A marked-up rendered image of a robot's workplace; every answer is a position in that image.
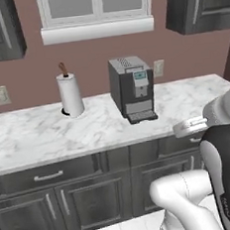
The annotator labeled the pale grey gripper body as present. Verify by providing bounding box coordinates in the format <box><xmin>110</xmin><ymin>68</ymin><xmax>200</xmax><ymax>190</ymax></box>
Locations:
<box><xmin>172</xmin><ymin>116</ymin><xmax>210</xmax><ymax>140</ymax></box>

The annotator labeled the dark grey base cupboard door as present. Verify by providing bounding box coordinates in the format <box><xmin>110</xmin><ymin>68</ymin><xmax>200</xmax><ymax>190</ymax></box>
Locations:
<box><xmin>53</xmin><ymin>170</ymin><xmax>136</xmax><ymax>230</ymax></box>
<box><xmin>127</xmin><ymin>153</ymin><xmax>211</xmax><ymax>219</ymax></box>
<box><xmin>0</xmin><ymin>187</ymin><xmax>61</xmax><ymax>230</ymax></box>

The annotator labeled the grey coffee machine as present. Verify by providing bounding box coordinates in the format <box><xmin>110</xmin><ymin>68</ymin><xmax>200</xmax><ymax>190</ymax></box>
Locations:
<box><xmin>107</xmin><ymin>53</ymin><xmax>160</xmax><ymax>127</ymax></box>

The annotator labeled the wide dark grey drawer front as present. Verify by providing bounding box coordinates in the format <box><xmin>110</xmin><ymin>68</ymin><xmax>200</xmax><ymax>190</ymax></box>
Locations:
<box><xmin>0</xmin><ymin>153</ymin><xmax>105</xmax><ymax>199</ymax></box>

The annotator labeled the white paper towel roll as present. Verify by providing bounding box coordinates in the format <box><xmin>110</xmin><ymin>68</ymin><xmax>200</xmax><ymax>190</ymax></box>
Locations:
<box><xmin>56</xmin><ymin>71</ymin><xmax>86</xmax><ymax>119</ymax></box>

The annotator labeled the white framed window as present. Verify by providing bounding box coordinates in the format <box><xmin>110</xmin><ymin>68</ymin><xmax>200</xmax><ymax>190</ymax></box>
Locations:
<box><xmin>36</xmin><ymin>0</ymin><xmax>157</xmax><ymax>47</ymax></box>

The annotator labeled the silver drawer handle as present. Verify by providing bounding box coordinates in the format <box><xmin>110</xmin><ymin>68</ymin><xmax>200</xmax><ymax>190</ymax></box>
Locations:
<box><xmin>32</xmin><ymin>170</ymin><xmax>65</xmax><ymax>182</ymax></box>
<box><xmin>188</xmin><ymin>136</ymin><xmax>203</xmax><ymax>145</ymax></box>

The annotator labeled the silver base cupboard handle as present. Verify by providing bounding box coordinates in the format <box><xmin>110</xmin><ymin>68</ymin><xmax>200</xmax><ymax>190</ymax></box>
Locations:
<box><xmin>44</xmin><ymin>191</ymin><xmax>58</xmax><ymax>222</ymax></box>
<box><xmin>59</xmin><ymin>188</ymin><xmax>71</xmax><ymax>217</ymax></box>
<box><xmin>188</xmin><ymin>155</ymin><xmax>197</xmax><ymax>172</ymax></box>

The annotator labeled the beige wall socket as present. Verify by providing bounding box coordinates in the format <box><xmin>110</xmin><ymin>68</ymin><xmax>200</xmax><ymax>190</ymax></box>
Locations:
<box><xmin>0</xmin><ymin>84</ymin><xmax>12</xmax><ymax>106</ymax></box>
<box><xmin>152</xmin><ymin>58</ymin><xmax>167</xmax><ymax>78</ymax></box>

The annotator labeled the silver wall cupboard handle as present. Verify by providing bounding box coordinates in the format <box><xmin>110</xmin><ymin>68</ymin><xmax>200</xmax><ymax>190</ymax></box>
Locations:
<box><xmin>0</xmin><ymin>0</ymin><xmax>13</xmax><ymax>51</ymax></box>
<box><xmin>189</xmin><ymin>0</ymin><xmax>206</xmax><ymax>26</ymax></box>

